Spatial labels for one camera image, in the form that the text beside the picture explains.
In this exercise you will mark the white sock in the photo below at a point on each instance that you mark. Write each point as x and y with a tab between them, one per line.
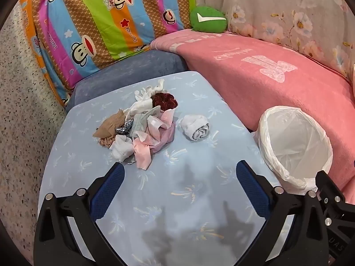
120	148

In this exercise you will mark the pink blanket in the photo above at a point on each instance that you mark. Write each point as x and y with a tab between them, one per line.
249	88

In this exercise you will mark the white glove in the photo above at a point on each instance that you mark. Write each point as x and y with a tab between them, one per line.
147	94

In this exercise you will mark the waste bin with white bag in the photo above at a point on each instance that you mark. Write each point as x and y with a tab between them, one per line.
291	138

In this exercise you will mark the striped monkey print pillow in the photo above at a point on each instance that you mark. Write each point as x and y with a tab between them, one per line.
97	19

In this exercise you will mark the dark red scrunchie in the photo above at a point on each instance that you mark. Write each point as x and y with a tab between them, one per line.
165	101

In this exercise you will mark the tan cloth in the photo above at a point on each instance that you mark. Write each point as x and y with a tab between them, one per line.
111	124

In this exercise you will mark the grey floral blanket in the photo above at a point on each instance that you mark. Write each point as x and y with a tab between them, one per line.
277	5

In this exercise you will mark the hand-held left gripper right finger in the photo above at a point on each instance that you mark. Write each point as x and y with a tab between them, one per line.
252	191

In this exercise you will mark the black and white hair band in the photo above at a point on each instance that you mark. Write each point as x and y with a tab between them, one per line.
123	128

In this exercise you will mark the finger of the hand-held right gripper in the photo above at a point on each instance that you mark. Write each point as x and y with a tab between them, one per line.
331	191

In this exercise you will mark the light blue palm print cloth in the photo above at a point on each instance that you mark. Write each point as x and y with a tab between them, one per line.
180	171

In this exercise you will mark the grey sock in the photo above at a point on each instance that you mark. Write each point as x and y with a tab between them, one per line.
194	128

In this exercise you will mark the white cloth piece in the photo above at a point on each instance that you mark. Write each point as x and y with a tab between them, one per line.
138	107

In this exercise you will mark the blue-grey cushion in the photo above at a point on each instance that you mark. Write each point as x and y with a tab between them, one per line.
124	69

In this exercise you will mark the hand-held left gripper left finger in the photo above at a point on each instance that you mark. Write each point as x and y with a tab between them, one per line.
108	188

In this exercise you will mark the green plush cushion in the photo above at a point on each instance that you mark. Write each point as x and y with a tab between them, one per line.
208	19

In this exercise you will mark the light grey cloth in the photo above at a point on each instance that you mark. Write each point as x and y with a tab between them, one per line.
138	126

